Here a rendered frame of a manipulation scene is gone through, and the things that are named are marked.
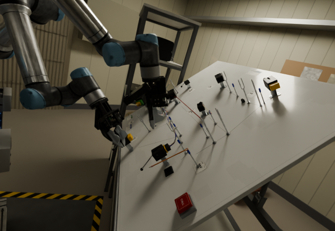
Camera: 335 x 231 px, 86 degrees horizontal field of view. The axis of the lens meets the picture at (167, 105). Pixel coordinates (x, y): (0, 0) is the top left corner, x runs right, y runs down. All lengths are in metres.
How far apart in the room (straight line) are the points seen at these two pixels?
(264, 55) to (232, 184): 2.94
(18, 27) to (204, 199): 0.85
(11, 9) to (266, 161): 0.99
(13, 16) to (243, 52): 3.29
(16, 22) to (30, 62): 0.14
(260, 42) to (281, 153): 2.95
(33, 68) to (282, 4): 3.43
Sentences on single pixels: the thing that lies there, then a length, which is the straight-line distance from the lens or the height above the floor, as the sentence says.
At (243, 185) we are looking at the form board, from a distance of 0.66.
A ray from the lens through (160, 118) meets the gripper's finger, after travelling 0.72.
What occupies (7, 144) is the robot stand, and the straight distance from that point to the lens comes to 0.79.
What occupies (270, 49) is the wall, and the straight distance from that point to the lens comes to 3.45.
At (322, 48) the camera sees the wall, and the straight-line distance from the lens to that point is 3.27.
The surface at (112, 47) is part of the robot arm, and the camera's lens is 0.60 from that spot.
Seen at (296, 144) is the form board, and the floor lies 1.37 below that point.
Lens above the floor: 1.53
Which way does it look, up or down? 15 degrees down
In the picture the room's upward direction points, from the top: 16 degrees clockwise
